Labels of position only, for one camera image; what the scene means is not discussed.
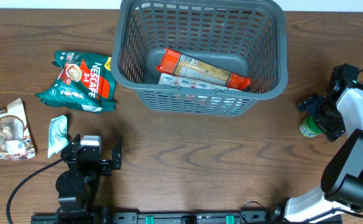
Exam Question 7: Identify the green lid jar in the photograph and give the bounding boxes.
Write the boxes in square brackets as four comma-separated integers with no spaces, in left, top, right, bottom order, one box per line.
[299,115,323,138]

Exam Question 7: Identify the left black cable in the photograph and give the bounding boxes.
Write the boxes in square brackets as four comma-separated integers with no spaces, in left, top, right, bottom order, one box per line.
[6,157,63,224]

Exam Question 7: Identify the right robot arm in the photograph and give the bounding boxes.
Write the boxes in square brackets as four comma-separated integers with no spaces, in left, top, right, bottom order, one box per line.
[267,64,363,223]

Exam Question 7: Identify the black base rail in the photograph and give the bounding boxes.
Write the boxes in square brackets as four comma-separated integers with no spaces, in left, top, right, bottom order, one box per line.
[30,210,343,224]

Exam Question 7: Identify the beige snack pouch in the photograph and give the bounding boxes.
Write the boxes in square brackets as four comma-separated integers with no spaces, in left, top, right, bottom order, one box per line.
[0,98,35,161]

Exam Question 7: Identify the small light blue packet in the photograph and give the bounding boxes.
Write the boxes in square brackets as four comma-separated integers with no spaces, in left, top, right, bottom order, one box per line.
[47,115,68,158]

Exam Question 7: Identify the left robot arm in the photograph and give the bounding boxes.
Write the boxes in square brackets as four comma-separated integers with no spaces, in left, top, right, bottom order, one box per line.
[55,135,122,212]

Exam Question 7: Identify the multipack tissue packets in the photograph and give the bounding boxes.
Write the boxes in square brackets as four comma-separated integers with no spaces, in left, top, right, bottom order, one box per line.
[158,73,240,105]

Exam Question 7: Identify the green Nescafe coffee bag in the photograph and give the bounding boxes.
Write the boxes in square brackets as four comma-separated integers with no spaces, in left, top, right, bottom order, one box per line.
[36,50,116,113]

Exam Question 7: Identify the grey plastic basket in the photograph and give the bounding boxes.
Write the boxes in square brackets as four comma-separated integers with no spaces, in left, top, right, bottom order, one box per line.
[111,0,288,116]

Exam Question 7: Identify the orange spaghetti pack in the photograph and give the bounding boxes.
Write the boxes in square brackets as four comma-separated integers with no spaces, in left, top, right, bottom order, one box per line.
[156,48,251,90]

